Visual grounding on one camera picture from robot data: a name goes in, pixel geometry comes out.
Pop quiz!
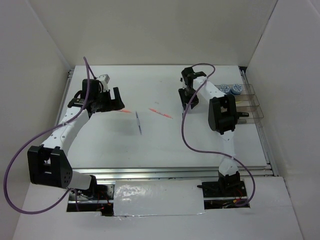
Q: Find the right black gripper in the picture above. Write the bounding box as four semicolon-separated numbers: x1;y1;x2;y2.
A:
179;86;200;109

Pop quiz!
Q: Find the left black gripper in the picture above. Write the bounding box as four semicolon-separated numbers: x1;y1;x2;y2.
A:
94;87;125;113

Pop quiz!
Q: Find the blue cap black highlighter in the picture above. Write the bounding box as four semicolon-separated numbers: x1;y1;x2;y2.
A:
237;112;250;118

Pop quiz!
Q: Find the pink cap black highlighter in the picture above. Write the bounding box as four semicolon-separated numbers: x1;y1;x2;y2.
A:
237;119;247;124

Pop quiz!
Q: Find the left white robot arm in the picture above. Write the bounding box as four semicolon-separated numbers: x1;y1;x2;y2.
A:
27;74;125;200

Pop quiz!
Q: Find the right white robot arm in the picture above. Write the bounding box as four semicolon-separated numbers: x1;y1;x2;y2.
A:
178;66;241;196

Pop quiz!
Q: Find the orange slim highlighter pen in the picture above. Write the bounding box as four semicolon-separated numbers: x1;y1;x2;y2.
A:
118;109;132;114

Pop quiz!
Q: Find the blue slim pen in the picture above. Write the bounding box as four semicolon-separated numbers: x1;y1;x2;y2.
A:
135;111;142;136

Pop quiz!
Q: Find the red slim highlighter pen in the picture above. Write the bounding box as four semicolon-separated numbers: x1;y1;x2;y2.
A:
148;108;173;119

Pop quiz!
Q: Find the clear drawer organizer box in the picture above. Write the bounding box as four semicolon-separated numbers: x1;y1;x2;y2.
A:
216;84;264;124

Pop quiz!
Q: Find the white foil cover sheet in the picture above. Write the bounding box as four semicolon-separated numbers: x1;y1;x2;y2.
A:
113;179;205;217

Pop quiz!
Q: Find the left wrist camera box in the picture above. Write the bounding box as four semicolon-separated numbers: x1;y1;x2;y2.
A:
97;74;110;86

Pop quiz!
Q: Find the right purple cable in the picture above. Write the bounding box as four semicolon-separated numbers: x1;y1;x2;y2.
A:
180;62;256;208

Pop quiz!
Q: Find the purple cable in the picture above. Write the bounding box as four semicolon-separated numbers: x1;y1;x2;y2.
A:
4;56;101;215
180;62;256;208

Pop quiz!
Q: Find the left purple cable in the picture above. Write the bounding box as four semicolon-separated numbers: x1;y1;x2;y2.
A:
4;56;101;215

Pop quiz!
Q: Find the aluminium frame rail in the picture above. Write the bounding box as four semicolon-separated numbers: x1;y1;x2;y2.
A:
64;162;280;181

